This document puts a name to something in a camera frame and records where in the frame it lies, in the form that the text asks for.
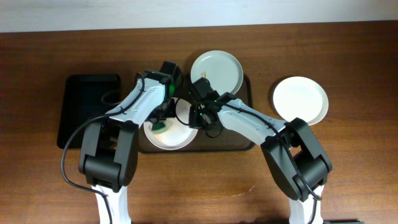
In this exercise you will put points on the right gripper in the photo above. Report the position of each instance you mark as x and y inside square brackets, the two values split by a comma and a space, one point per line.
[193, 116]

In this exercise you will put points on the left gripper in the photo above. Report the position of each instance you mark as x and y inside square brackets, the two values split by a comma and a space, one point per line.
[158, 117]

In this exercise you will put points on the green yellow sponge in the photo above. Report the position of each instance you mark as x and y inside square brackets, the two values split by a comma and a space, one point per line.
[159, 127]

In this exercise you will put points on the white plate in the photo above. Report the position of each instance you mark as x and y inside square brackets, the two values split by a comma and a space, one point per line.
[300, 97]
[178, 134]

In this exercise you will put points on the pale blue plate top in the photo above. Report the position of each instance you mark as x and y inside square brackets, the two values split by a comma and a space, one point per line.
[221, 69]

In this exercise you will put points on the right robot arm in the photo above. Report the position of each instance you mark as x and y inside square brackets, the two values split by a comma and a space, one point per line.
[298, 163]

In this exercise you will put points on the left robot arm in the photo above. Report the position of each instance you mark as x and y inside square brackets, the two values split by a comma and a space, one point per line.
[109, 149]

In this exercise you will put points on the brown serving tray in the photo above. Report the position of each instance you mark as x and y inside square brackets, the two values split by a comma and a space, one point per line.
[225, 140]

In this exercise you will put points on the black rectangular tray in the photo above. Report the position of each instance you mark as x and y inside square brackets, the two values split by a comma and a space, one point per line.
[86, 97]

